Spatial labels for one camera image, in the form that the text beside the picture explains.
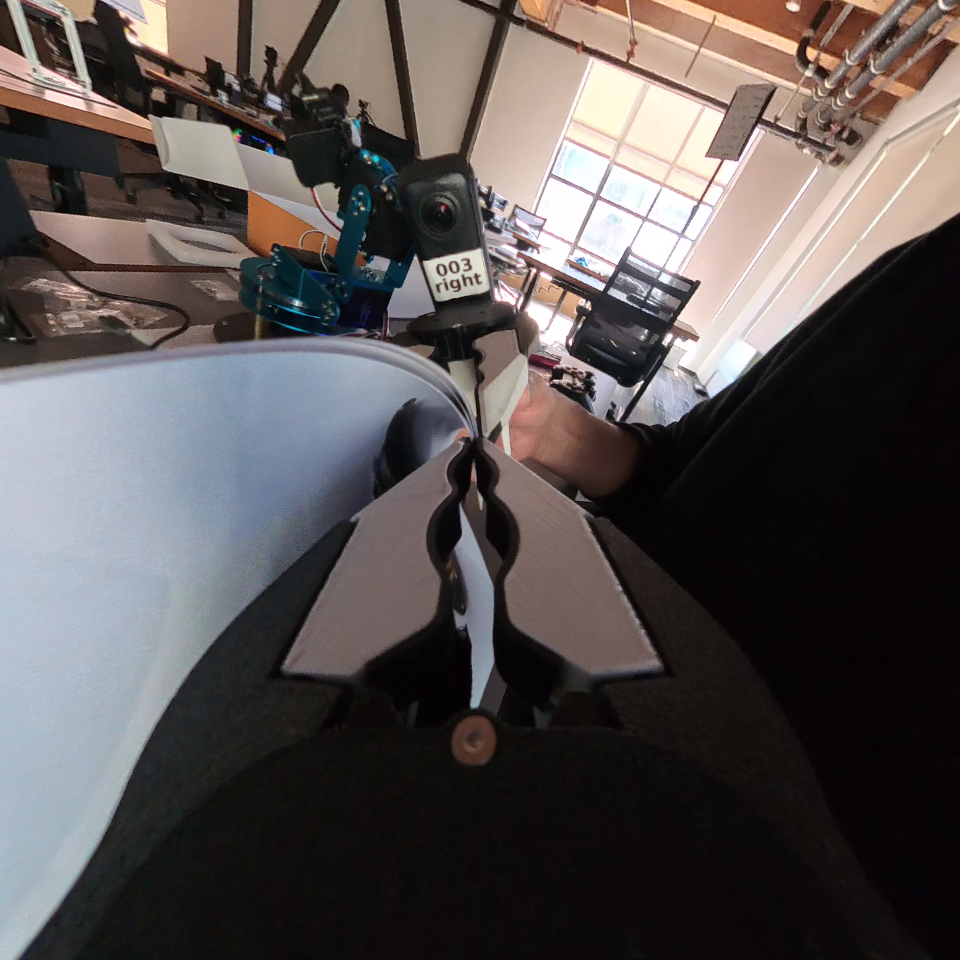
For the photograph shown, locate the clear bag of small parts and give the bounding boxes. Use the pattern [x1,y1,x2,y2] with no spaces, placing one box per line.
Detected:
[15,276,170,335]

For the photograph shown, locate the hanging grey panel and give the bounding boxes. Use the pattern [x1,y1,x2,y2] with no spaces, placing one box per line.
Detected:
[705,84,777,162]

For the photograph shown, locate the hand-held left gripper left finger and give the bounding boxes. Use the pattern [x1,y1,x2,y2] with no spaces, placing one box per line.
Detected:
[279,438,475,685]

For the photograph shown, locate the black ceiling pipes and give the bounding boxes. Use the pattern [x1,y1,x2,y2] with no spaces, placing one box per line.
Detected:
[795,0,960,162]

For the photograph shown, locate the thin black wire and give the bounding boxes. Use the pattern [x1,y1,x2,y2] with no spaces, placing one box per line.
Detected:
[0,258,190,351]

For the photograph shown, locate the person's right hand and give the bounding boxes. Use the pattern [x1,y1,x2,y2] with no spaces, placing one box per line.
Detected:
[506,378,640,500]

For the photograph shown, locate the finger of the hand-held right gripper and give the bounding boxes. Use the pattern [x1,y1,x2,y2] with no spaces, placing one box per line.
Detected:
[448,358,483,434]
[478,328,532,456]

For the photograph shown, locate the printed instruction manual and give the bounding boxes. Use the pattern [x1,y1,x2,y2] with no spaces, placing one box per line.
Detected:
[0,335,502,960]

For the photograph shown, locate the wooden office desk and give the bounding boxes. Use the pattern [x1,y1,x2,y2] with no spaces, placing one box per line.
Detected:
[487,225,702,346]
[0,45,159,219]

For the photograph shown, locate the large grid window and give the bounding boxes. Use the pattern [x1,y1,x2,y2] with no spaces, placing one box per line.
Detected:
[532,60,759,279]

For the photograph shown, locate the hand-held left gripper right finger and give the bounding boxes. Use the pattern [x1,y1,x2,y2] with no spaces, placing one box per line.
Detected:
[474,437,667,714]

